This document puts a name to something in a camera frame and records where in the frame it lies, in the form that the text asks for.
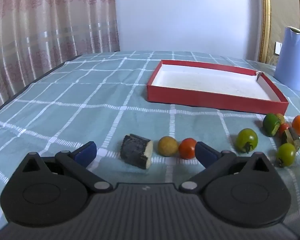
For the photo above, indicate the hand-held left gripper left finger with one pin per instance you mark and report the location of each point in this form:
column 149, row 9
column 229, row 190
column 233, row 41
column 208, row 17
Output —
column 86, row 153

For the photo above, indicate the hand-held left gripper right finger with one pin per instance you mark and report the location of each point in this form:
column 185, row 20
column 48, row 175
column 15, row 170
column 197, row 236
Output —
column 202, row 152

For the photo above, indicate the yellow round fruit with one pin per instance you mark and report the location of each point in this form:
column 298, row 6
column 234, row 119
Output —
column 167, row 146

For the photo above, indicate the large green tomato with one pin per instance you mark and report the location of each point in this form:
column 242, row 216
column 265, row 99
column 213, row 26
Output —
column 246, row 140

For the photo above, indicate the red shallow cardboard box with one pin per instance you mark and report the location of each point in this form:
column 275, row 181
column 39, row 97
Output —
column 215, row 97

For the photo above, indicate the small green tomato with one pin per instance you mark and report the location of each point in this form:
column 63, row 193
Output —
column 286, row 155

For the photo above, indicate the dark brown fruit chunk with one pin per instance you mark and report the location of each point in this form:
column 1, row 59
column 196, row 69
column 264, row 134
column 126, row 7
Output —
column 291, row 137

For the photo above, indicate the green checked cloth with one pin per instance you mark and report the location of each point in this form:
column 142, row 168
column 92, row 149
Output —
column 90, row 92

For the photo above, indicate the green pepper piece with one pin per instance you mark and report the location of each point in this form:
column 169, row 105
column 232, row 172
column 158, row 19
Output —
column 270, row 125

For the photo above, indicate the small red cherry tomato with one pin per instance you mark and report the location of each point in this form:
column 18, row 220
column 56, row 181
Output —
column 283, row 128

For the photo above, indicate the brownish round fruit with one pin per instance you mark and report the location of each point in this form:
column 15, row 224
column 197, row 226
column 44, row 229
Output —
column 280, row 117

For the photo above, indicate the pink patterned curtain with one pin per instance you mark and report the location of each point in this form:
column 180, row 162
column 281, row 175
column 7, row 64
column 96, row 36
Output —
column 40, row 35

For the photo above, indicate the light blue jug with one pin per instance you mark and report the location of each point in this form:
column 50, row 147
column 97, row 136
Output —
column 291, row 60

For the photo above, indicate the gold framed headboard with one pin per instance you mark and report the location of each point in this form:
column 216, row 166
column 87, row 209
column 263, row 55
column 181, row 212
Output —
column 285, row 10

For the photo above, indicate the white wall socket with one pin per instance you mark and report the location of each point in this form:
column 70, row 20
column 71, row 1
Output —
column 278, row 48

